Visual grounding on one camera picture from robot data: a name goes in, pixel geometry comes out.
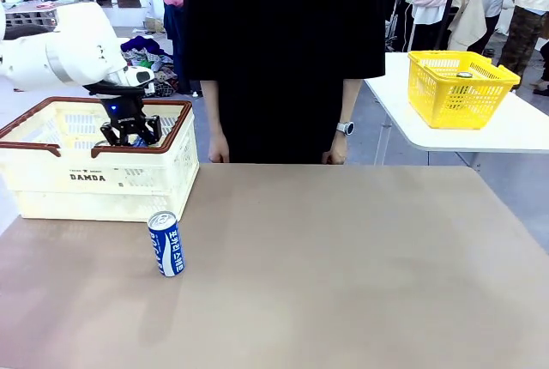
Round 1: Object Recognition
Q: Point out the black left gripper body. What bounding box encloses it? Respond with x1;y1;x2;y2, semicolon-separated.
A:
98;94;154;135

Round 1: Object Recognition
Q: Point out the person's right forearm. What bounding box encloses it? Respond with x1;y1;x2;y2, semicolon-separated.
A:
200;80;228;137

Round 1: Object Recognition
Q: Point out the person's left forearm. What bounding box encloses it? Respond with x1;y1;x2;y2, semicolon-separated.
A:
338;79;363;126

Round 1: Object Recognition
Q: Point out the yellow plastic basket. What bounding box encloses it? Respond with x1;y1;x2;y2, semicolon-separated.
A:
407;50;522;130

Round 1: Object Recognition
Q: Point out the person's right hand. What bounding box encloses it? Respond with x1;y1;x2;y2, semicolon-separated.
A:
208;131;231;163

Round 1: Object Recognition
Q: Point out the person's left hand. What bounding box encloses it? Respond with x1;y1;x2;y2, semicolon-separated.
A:
321;131;347;165

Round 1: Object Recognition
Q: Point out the dark checkered cloth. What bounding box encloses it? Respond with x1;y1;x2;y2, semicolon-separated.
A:
152;67;181;98

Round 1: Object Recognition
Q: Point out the blue purple cloth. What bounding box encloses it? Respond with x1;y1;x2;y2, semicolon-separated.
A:
120;35;166;56

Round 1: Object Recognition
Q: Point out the person body in black clothes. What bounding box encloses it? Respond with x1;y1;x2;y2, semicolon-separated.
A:
183;0;387;165

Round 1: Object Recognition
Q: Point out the hanging cream coat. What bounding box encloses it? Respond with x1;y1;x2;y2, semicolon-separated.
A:
447;0;489;53

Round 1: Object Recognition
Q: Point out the white side table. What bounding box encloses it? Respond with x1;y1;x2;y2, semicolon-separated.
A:
363;51;549;168

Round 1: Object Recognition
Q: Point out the black left wrist mount ring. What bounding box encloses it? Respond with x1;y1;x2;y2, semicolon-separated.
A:
83;81;148;99

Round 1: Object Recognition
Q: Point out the cream basket with brown handles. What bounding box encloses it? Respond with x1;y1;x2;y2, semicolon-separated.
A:
0;96;201;223

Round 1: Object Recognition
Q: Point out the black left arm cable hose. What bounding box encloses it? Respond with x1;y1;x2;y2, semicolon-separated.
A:
3;25;51;40

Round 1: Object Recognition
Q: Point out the metal frame work table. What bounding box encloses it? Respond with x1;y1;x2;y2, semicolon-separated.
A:
0;0;106;29

